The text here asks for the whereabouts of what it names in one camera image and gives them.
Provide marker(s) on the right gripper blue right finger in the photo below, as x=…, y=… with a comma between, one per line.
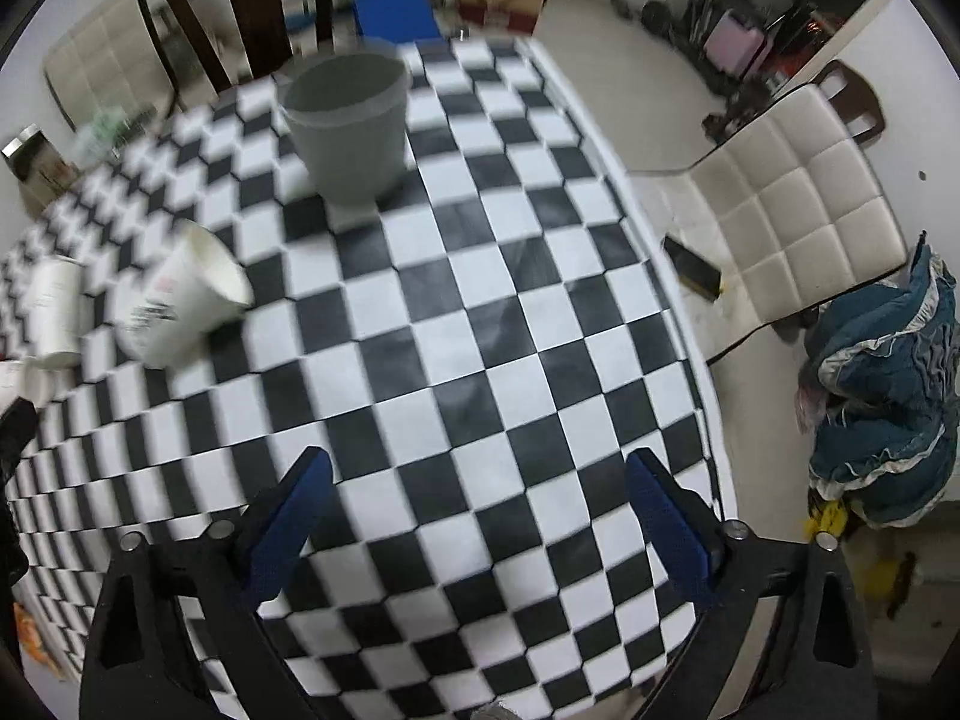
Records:
x=683, y=530

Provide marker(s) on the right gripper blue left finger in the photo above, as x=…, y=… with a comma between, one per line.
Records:
x=276, y=525

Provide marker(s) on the white paper cup with print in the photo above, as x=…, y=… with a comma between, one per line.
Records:
x=197, y=287

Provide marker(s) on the white cylindrical cup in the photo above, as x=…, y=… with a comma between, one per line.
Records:
x=54, y=298

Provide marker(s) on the blue teal cloth pile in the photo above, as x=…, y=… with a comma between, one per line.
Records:
x=886, y=355

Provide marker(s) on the checkered black white tablecloth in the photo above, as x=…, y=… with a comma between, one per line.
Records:
x=479, y=353

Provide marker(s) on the black object on chair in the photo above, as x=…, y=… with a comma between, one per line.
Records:
x=697, y=274

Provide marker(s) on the white padded chair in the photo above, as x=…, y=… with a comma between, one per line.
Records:
x=788, y=210

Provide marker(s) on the beige padded chair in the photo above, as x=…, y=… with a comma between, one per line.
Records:
x=112, y=59

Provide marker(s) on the pink suitcase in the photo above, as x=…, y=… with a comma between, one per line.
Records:
x=735, y=47

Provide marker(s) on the blue box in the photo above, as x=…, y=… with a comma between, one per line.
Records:
x=397, y=21

